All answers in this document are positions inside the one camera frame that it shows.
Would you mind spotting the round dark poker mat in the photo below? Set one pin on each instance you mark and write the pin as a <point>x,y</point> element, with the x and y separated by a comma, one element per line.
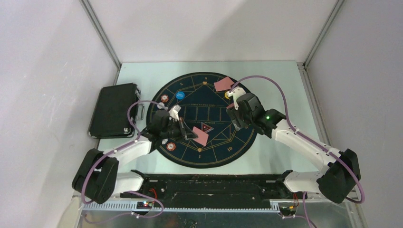
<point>202,104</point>

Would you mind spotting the single red playing card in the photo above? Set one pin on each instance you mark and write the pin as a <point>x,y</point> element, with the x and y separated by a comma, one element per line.
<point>202,137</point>

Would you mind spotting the blue small blind button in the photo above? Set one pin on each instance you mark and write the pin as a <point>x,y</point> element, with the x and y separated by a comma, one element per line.
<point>180,95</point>

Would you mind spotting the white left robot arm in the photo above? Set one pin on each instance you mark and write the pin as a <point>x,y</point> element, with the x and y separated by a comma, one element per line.
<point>116,163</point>

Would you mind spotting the red poker chip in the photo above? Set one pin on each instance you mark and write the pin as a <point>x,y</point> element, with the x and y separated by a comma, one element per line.
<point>164,98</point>
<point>171,146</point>

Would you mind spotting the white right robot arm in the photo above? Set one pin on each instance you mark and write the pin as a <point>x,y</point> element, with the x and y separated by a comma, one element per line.
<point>337,171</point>

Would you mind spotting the black carrying case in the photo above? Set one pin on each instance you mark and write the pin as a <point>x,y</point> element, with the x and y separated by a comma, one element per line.
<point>109,119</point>

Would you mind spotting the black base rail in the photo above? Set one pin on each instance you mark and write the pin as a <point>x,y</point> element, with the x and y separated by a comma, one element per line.
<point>196,191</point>

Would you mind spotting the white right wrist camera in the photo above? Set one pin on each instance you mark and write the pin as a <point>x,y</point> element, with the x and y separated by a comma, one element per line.
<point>236,93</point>

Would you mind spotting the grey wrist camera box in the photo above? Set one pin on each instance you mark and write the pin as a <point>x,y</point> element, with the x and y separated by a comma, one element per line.
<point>174,112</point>

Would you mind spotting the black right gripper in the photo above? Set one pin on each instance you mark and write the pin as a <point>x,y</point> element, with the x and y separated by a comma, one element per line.
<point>235,115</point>

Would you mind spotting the red triangular marker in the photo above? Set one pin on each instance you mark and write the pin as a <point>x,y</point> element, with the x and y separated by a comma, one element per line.
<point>206,128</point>

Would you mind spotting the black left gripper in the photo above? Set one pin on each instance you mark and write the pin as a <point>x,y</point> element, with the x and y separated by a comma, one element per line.
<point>184,131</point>

